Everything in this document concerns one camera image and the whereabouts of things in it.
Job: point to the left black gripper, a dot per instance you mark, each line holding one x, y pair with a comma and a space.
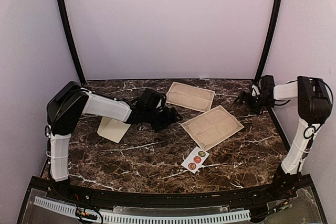
167, 120

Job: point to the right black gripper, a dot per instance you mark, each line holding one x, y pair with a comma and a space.
248, 102

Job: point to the beige lined letter sheet front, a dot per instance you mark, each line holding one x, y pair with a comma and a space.
211, 128

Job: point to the beige lined letter sheet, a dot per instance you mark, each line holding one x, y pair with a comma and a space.
190, 97
211, 128

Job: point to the cream paper envelope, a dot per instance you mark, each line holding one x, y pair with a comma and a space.
112, 129

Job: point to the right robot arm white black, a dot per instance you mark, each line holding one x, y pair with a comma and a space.
315, 103

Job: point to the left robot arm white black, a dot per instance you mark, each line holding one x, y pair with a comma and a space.
72, 101

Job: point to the beige lined letter sheet rear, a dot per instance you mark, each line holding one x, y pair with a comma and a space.
190, 97

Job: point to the white sticker sheet with seals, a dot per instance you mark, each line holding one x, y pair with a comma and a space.
195, 160

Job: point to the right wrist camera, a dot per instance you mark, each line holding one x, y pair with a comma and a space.
254, 90

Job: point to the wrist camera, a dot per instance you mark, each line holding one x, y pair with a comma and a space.
151, 100
254, 90

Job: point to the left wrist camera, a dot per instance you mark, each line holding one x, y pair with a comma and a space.
151, 100

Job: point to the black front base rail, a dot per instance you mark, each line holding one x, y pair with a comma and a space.
106, 199

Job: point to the white slotted cable duct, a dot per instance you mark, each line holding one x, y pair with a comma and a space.
70, 210

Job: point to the right black frame post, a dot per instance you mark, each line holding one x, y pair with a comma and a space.
268, 40

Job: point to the black frame post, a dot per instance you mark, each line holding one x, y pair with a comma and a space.
268, 40
70, 41

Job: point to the left black frame post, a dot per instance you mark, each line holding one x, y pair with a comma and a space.
70, 41

